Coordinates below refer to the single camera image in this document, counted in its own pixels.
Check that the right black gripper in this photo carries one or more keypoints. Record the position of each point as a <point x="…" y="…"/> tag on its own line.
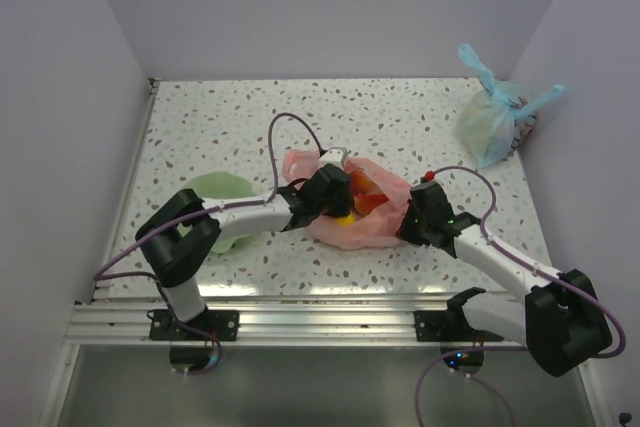
<point x="404" y="230"/>

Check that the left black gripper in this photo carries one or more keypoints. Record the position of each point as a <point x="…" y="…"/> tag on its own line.
<point x="344" y="204"/>

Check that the yellow bell pepper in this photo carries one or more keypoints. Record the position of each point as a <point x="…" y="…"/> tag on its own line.
<point x="345" y="221"/>

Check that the pink plastic bag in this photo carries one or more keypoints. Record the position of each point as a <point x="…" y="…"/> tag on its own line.
<point x="377" y="230"/>

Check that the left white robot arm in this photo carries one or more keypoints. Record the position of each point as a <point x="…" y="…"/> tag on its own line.
<point x="177" y="239"/>

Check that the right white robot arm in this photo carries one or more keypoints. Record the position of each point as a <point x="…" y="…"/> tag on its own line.
<point x="550" y="313"/>

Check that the red fruit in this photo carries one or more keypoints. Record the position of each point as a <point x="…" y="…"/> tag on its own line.
<point x="361" y="184"/>

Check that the blue knotted plastic bag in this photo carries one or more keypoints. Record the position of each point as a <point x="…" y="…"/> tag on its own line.
<point x="500" y="116"/>

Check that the watermelon slice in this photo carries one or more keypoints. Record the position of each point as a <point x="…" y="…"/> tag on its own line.
<point x="365" y="204"/>

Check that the green plastic plate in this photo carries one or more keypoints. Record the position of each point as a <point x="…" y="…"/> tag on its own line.
<point x="220" y="185"/>

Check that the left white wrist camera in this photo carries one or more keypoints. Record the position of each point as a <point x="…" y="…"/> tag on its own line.
<point x="336" y="156"/>

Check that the right black base bracket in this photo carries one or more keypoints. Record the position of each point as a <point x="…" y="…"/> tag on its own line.
<point x="448" y="325"/>

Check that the black base bracket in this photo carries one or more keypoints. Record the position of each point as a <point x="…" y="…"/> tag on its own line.
<point x="448" y="325"/>
<point x="221" y="324"/>

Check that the aluminium mounting rail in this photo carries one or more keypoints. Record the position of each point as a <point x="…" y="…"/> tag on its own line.
<point x="311" y="320"/>

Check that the left black base bracket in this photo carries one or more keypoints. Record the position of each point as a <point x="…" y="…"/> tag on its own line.
<point x="221" y="324"/>

